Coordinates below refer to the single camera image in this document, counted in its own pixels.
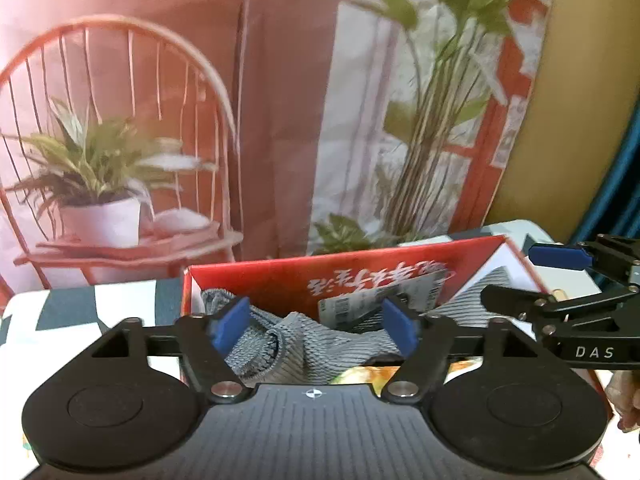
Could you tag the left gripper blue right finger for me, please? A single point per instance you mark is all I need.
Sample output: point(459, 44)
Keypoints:
point(424, 343)

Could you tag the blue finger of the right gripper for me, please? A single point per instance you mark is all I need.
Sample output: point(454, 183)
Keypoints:
point(558, 256)
point(521, 304)

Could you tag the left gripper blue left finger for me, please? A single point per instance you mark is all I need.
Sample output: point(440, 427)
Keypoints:
point(205, 341)

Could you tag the orange floral cloth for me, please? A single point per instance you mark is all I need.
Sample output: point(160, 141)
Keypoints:
point(377, 376)

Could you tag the grey knit cloth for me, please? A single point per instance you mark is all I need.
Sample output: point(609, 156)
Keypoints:
point(298, 350)

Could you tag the printed room backdrop poster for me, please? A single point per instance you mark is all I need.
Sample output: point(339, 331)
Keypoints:
point(139, 137)

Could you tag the person right hand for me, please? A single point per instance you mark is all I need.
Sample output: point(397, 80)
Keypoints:
point(623, 392)

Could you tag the teal curtain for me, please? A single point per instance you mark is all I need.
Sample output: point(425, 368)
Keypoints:
point(614, 210)

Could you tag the red strawberry cardboard box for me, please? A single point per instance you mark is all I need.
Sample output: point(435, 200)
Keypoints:
point(339, 291)

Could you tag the patterned white tablecloth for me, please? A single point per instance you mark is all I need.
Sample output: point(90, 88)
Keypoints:
point(42, 330)

